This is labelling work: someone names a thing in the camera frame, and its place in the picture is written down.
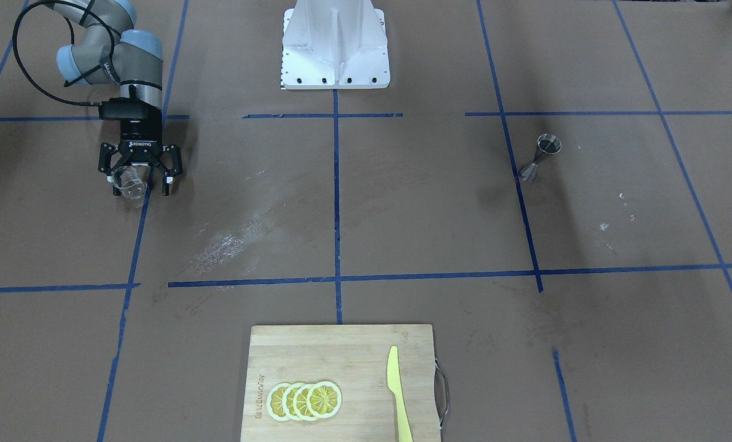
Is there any wooden cutting board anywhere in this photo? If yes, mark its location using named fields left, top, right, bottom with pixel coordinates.
left=240, top=324, right=442, bottom=441

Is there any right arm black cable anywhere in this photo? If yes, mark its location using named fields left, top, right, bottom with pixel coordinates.
left=13, top=0, right=106, bottom=108

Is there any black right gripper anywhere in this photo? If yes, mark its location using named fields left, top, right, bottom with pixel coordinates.
left=98, top=108, right=184, bottom=196

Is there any steel jigger measuring cup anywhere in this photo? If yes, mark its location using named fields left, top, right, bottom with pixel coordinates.
left=520, top=133, right=562, bottom=182

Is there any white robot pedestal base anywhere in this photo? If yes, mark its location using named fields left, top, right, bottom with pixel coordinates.
left=280, top=1, right=391, bottom=90

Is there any yellow plastic knife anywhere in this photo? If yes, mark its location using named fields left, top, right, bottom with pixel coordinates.
left=386, top=345, right=413, bottom=441

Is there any clear glass shaker cup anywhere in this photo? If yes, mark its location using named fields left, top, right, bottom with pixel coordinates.
left=112, top=165, right=148, bottom=207

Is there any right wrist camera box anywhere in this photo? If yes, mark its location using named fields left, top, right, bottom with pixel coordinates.
left=98, top=97, right=150, bottom=121

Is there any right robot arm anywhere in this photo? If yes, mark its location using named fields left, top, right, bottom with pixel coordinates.
left=49, top=1, right=183, bottom=196

